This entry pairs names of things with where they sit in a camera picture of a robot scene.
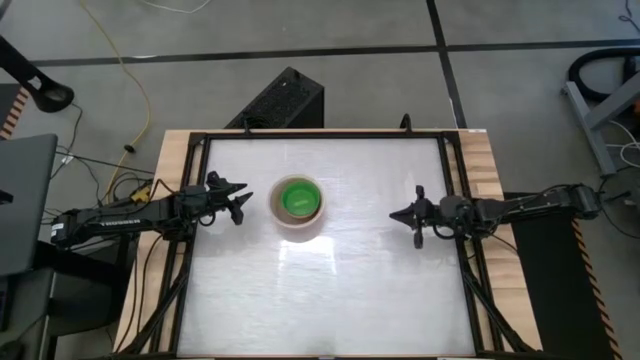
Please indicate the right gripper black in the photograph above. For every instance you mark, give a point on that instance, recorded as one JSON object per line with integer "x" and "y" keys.
{"x": 450, "y": 216}

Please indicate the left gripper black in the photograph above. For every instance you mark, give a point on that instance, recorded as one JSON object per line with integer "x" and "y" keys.
{"x": 197, "y": 205}

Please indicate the green bowl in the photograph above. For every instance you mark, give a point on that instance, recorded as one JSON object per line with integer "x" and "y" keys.
{"x": 300, "y": 197}

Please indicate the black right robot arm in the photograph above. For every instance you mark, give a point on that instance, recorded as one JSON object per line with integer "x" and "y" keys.
{"x": 530, "y": 206}

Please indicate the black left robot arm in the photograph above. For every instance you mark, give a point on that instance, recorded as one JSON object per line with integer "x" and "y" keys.
{"x": 110, "y": 220}

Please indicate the pale pink bowl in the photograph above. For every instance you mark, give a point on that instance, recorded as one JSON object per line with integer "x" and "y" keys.
{"x": 295, "y": 226}

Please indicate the black perforated tower box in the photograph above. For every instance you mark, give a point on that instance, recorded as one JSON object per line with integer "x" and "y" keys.
{"x": 285, "y": 100}

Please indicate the white table surface sheet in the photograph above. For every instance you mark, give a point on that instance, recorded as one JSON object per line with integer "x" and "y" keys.
{"x": 350, "y": 300}

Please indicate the black mat orange striped edge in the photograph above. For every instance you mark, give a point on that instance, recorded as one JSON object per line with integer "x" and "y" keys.
{"x": 555, "y": 290}

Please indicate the grey metal stand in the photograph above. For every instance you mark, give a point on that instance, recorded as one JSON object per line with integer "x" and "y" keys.
{"x": 595, "y": 120}

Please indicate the black floor fan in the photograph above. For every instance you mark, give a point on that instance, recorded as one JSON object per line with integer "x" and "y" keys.
{"x": 625, "y": 210}

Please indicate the grey flat panel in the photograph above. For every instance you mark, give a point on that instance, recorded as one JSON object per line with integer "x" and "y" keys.
{"x": 25, "y": 200}

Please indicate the orange striped floor mat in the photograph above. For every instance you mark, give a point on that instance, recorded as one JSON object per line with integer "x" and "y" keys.
{"x": 12, "y": 117}

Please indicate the black frame clamp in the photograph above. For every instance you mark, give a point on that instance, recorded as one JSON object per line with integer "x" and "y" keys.
{"x": 406, "y": 122}
{"x": 246, "y": 124}

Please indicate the black metal table frame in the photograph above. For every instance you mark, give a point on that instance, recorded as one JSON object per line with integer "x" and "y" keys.
{"x": 325, "y": 135}

